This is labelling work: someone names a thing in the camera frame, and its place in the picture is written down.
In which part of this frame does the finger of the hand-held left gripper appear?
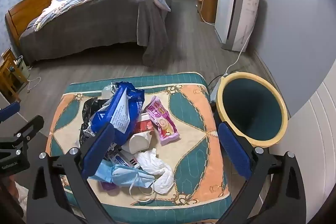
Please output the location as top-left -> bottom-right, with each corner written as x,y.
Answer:
0,102 -> 21,122
0,115 -> 45,159

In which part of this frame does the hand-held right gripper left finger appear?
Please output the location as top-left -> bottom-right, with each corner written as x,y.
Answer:
25,123 -> 116,224

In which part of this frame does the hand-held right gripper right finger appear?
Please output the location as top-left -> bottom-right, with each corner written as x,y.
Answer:
217,122 -> 310,224

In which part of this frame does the blue face mask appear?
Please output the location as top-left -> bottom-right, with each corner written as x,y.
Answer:
88,161 -> 116,182

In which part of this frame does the white toothpaste box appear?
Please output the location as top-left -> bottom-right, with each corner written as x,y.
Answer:
106,148 -> 142,169

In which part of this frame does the small purple wrapper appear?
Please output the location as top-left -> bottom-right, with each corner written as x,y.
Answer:
101,179 -> 116,191

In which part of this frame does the black plastic bag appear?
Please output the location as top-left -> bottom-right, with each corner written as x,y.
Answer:
79,98 -> 111,146

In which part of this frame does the blue plastic wrapper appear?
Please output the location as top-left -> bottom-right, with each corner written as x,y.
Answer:
112,164 -> 156,202

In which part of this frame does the teal bin with yellow rim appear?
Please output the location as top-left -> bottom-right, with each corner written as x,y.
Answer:
217,72 -> 288,148

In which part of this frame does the blue wipes packet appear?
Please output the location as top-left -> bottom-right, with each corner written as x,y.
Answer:
89,81 -> 145,143

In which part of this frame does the small red box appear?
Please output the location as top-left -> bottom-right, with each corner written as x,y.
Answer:
136,119 -> 155,135

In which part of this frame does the silver foil wrapper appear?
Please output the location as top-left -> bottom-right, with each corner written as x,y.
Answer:
101,81 -> 121,98

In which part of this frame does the pink snack wrapper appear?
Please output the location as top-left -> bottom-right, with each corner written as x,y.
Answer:
146,95 -> 181,146

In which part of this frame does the wooden nightstand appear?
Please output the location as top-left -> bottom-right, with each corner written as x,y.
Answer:
0,48 -> 28,104

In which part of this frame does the white power strip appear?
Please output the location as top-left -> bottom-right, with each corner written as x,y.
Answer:
210,81 -> 223,104

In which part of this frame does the white wardrobe door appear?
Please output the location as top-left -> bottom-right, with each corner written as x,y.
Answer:
256,80 -> 336,224

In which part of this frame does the wooden bed headboard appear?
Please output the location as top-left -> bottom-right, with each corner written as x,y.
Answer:
5,0 -> 76,47

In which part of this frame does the bed with grey blanket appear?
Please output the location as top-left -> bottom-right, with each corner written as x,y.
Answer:
19,0 -> 175,67

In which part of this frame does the white air purifier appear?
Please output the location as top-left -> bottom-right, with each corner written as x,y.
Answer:
214,0 -> 261,52

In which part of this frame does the wooden cabinet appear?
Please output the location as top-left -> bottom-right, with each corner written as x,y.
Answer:
197,0 -> 219,24

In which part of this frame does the thin white cable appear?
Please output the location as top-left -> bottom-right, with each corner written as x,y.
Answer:
26,76 -> 42,93

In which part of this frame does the black power cable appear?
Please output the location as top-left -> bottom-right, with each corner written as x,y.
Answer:
207,74 -> 226,88

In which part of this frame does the white power cable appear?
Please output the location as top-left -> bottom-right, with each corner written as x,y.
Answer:
223,0 -> 259,77

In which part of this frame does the cream power cable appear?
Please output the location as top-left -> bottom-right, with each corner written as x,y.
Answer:
200,0 -> 217,24

